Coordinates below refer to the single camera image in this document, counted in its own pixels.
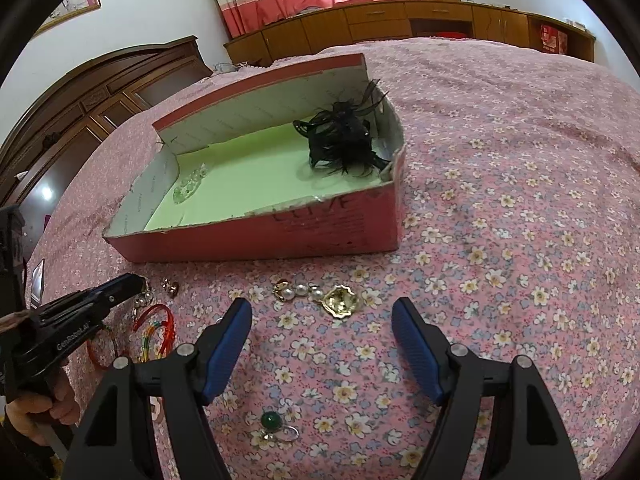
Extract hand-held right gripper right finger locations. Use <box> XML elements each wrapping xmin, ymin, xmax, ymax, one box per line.
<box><xmin>391</xmin><ymin>297</ymin><xmax>583</xmax><ymax>480</ymax></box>

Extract small green earring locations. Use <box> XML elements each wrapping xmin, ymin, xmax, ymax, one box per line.
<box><xmin>250</xmin><ymin>410</ymin><xmax>301</xmax><ymax>447</ymax></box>

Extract red gift box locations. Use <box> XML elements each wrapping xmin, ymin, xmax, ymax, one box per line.
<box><xmin>538</xmin><ymin>24</ymin><xmax>570</xmax><ymax>54</ymax></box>

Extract long wooden cabinet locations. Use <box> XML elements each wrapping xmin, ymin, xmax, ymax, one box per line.
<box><xmin>223</xmin><ymin>0</ymin><xmax>598</xmax><ymax>69</ymax></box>

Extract red multicolour cord bracelet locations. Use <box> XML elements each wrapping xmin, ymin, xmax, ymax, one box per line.
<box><xmin>132</xmin><ymin>303</ymin><xmax>176</xmax><ymax>364</ymax></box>

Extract pink floral bedspread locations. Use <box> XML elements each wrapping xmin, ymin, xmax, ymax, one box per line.
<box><xmin>30</xmin><ymin>35</ymin><xmax>640</xmax><ymax>480</ymax></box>

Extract pink cardboard box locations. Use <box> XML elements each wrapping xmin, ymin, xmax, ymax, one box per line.
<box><xmin>102</xmin><ymin>52</ymin><xmax>406</xmax><ymax>264</ymax></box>

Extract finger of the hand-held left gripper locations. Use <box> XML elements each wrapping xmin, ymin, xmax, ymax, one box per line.
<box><xmin>75</xmin><ymin>273</ymin><xmax>147</xmax><ymax>322</ymax></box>

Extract pearl and gold brooch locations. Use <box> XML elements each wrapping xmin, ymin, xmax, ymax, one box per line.
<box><xmin>272</xmin><ymin>280</ymin><xmax>359</xmax><ymax>319</ymax></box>

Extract framed wall picture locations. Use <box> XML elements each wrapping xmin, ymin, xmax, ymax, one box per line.
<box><xmin>32</xmin><ymin>0</ymin><xmax>102</xmax><ymax>41</ymax></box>

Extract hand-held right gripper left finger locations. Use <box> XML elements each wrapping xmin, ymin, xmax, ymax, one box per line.
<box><xmin>52</xmin><ymin>297</ymin><xmax>253</xmax><ymax>480</ymax></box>

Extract black feather hair accessory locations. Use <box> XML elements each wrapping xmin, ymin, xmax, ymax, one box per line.
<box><xmin>292</xmin><ymin>78</ymin><xmax>393</xmax><ymax>178</ymax></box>

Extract clear crystal hair ornament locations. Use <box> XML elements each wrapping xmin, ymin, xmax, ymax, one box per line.
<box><xmin>172</xmin><ymin>164</ymin><xmax>209</xmax><ymax>206</ymax></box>

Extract thin red string bracelet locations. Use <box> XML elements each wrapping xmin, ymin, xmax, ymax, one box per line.
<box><xmin>87</xmin><ymin>326</ymin><xmax>124</xmax><ymax>372</ymax></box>

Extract dark wooden headboard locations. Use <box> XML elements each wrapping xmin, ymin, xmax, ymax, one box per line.
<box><xmin>0</xmin><ymin>35</ymin><xmax>214</xmax><ymax>207</ymax></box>

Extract person's left hand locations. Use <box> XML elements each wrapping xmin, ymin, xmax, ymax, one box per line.
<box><xmin>5</xmin><ymin>370</ymin><xmax>82</xmax><ymax>447</ymax></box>

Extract dark flat device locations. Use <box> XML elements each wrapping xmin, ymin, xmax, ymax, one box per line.
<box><xmin>29</xmin><ymin>259</ymin><xmax>46</xmax><ymax>309</ymax></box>

